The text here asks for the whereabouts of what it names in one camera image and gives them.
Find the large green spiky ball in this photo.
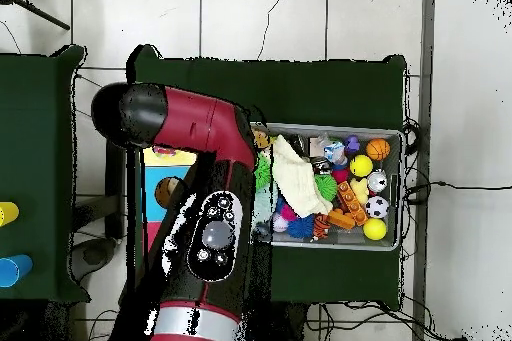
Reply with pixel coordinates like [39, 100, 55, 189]
[254, 152, 274, 191]

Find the cream waffle cloth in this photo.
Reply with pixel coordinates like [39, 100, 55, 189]
[271, 134, 334, 218]

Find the wooden box with three holes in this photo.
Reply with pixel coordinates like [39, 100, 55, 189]
[137, 146, 198, 274]

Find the blue spiky ball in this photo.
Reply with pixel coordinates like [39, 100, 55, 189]
[285, 214, 316, 240]

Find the orange plastic toy block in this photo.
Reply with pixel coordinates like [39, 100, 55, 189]
[326, 179, 371, 230]

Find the dark green table cloth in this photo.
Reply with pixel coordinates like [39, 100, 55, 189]
[0, 44, 92, 304]
[125, 44, 409, 310]

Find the yellow ball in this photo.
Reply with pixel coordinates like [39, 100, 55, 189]
[349, 154, 374, 178]
[362, 217, 388, 242]

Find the orange ball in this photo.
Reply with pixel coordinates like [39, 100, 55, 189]
[365, 138, 392, 162]

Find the black and white soccer ball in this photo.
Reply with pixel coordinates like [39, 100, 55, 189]
[365, 195, 391, 219]

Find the black upright panel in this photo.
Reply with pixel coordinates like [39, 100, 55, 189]
[105, 144, 128, 241]

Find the yellow cylinder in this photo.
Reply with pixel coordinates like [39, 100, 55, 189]
[0, 201, 20, 228]

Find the black tripod leg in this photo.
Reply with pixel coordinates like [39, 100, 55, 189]
[0, 0, 72, 32]

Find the blue cylinder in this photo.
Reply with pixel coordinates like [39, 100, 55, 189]
[0, 253, 34, 289]

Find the shallow wire mesh bin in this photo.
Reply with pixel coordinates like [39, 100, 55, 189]
[250, 121, 405, 252]

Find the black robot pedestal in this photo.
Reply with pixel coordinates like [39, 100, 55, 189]
[255, 301, 309, 341]

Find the black floor cable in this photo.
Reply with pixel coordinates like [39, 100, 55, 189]
[403, 179, 512, 195]

